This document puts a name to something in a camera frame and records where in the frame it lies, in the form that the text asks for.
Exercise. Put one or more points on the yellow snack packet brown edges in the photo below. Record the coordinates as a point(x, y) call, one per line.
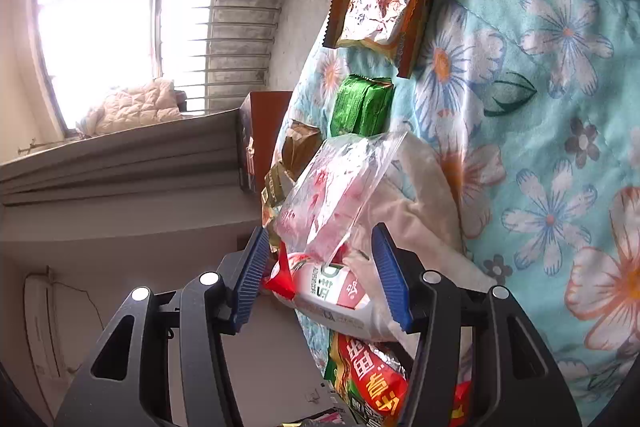
point(380, 2)

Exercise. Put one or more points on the floral blue blanket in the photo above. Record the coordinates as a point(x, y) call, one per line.
point(550, 132)

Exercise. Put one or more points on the green snack packet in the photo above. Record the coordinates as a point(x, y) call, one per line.
point(362, 107)

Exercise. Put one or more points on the metal window railing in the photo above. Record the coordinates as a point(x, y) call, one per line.
point(240, 22)

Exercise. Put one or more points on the white pink snack packet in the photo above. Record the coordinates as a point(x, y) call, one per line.
point(330, 302)

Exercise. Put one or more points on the white wrapped snack block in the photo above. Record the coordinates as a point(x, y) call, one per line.
point(275, 187)

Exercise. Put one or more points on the grey left curtain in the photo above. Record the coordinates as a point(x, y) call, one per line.
point(125, 167)

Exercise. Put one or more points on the brown gold snack packet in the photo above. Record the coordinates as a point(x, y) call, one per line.
point(300, 147)

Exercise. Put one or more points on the white air conditioner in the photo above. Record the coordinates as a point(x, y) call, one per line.
point(42, 327)

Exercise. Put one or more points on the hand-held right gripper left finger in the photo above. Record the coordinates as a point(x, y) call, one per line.
point(250, 277)

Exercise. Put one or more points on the green chip bag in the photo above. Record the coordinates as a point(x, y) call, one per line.
point(370, 382)

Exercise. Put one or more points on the orange cardboard box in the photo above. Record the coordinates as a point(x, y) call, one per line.
point(265, 117)

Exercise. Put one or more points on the clear plastic bag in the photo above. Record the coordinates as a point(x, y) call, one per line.
point(325, 197)

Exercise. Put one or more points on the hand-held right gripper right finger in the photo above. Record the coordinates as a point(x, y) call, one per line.
point(390, 277)

